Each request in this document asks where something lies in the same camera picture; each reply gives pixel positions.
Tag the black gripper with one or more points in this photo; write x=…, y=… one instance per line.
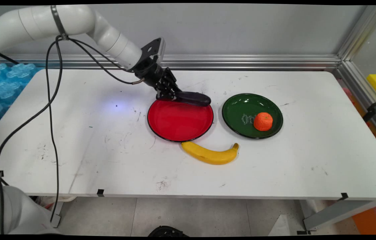
x=154, y=75

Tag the dark purple eggplant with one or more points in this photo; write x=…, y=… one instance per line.
x=194, y=98

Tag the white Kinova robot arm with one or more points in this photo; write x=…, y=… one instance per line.
x=41, y=20

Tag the red plate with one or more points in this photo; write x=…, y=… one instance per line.
x=179, y=121

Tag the green plate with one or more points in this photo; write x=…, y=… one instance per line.
x=241, y=115

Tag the yellow banana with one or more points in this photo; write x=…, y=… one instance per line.
x=209, y=156

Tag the orange mandarin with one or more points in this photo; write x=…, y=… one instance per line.
x=263, y=121

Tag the black tape piece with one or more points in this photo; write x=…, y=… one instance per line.
x=100, y=192
x=343, y=196

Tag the black round object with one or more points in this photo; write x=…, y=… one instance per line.
x=168, y=231

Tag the grey table leg with foot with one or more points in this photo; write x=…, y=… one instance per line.
x=57, y=213

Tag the orange box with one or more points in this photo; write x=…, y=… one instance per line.
x=374, y=218

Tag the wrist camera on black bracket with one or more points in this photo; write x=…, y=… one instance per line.
x=153, y=48

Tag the aluminium back rail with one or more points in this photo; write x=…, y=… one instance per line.
x=274, y=61

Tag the aluminium side rail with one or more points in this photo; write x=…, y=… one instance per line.
x=362, y=96

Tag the aluminium corner post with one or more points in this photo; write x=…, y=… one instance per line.
x=362, y=31

